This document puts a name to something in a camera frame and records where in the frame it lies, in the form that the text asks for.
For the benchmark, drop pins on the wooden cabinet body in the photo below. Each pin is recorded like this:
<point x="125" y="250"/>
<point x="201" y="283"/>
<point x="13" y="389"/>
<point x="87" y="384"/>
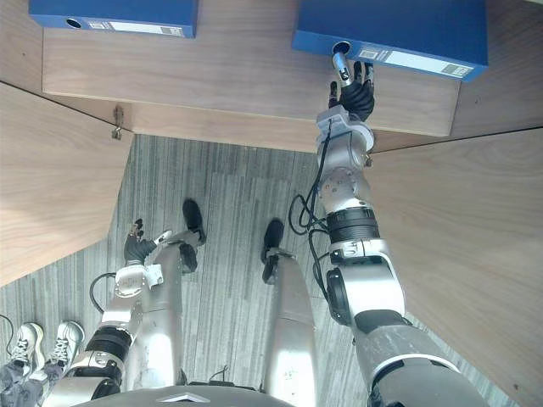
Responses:
<point x="212" y="76"/>

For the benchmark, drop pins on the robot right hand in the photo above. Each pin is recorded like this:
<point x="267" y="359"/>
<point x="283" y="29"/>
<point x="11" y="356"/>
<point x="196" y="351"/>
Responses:
<point x="358" y="97"/>

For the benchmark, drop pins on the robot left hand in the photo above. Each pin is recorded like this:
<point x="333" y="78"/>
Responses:
<point x="136" y="250"/>

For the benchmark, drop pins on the person's white shoe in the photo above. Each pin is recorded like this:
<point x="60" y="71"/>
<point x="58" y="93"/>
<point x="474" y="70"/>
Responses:
<point x="65" y="341"/>
<point x="25" y="343"/>

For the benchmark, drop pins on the metal door hinge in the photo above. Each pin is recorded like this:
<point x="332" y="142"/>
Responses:
<point x="367" y="159"/>
<point x="117" y="123"/>

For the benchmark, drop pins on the person's leg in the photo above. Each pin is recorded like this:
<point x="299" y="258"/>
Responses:
<point x="46" y="379"/>
<point x="10" y="386"/>

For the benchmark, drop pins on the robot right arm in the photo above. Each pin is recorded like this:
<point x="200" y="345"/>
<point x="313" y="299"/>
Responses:
<point x="373" y="297"/>

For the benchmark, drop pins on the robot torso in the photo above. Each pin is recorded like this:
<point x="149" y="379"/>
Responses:
<point x="182" y="399"/>

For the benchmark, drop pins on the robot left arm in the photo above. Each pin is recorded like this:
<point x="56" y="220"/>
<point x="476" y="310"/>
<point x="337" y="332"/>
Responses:
<point x="119" y="313"/>

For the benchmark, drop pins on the robot left leg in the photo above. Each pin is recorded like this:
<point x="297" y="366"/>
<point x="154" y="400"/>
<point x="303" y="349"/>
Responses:
<point x="161" y="339"/>

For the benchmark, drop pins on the wooden cabinet door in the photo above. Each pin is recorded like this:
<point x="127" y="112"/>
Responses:
<point x="51" y="191"/>
<point x="466" y="254"/>

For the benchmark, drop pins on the robot leg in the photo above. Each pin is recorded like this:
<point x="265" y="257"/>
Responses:
<point x="292" y="339"/>
<point x="161" y="339"/>

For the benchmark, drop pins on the robot right leg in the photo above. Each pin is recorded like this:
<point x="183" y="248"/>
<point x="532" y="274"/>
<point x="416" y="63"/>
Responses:
<point x="292" y="339"/>

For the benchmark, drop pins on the blue file box folder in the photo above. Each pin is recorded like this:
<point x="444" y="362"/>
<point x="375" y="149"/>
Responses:
<point x="127" y="10"/>
<point x="403" y="25"/>

